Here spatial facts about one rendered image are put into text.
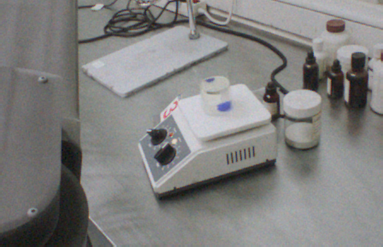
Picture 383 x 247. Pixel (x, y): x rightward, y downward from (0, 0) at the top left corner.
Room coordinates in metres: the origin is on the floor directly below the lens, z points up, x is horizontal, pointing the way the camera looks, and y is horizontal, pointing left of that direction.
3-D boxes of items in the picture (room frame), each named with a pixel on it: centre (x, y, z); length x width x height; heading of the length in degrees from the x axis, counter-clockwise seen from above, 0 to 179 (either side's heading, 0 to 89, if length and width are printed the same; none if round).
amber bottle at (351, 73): (0.72, -0.30, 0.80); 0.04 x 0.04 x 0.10
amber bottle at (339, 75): (0.76, -0.27, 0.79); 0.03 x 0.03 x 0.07
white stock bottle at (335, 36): (0.86, -0.31, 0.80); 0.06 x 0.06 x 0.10
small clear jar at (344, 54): (0.80, -0.32, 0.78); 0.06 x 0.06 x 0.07
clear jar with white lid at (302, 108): (0.64, -0.18, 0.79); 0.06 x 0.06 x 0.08
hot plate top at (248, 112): (0.64, -0.05, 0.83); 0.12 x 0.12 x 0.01; 12
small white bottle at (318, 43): (0.84, -0.26, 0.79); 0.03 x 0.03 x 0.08
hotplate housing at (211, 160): (0.63, -0.02, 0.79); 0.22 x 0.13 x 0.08; 102
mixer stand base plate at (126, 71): (1.04, 0.06, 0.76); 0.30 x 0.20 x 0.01; 123
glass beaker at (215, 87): (0.64, -0.04, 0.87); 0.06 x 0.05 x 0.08; 59
